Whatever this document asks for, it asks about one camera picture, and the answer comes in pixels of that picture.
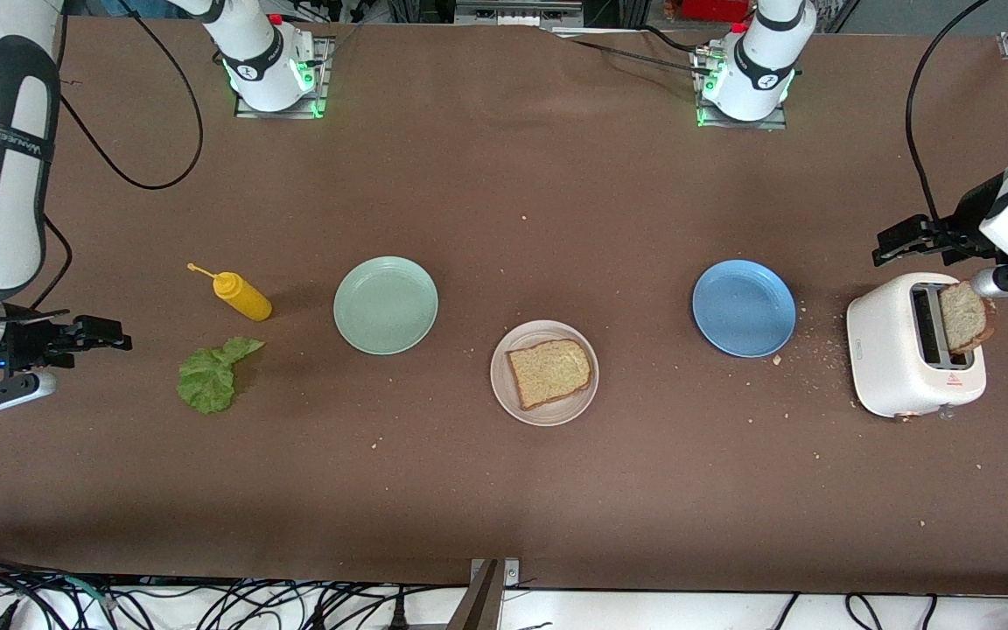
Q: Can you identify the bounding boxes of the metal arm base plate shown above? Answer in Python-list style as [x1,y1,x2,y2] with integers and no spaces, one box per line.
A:
[234,33,332,120]
[695,44,789,130]

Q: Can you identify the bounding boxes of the beige plate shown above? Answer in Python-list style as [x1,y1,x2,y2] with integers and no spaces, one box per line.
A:
[490,319,599,427]

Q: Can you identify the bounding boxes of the long black left arm cable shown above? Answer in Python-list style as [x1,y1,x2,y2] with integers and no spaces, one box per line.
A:
[904,0,995,220]

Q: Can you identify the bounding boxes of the green lettuce leaf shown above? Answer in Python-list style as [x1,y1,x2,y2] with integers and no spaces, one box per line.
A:
[177,337,265,416]

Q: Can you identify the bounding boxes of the grey power strip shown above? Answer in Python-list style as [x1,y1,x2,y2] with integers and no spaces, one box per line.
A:
[456,0,584,27]

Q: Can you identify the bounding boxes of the thin black table cable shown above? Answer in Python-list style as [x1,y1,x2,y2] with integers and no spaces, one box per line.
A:
[567,24,715,78]

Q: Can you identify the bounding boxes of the mint green plate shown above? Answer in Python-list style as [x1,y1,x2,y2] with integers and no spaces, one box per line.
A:
[333,255,439,356]

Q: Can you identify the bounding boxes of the blue plate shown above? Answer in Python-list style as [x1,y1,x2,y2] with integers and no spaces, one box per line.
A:
[692,259,796,359]

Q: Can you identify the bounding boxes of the red box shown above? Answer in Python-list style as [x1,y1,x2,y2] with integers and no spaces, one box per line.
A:
[682,0,752,23]

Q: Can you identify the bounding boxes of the yellow mustard squeeze bottle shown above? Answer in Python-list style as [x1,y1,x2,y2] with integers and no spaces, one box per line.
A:
[187,262,273,322]

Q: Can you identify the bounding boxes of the tangled black floor cables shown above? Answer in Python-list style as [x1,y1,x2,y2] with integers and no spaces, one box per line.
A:
[0,549,470,630]

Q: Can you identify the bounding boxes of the aluminium profile bar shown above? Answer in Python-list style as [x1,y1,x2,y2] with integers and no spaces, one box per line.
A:
[447,558,522,630]

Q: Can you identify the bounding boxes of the brown bread slice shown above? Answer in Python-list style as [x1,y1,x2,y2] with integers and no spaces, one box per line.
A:
[939,280,998,355]
[506,339,593,412]

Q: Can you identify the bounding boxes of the white toaster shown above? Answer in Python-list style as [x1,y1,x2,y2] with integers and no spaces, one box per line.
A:
[846,272,988,423]

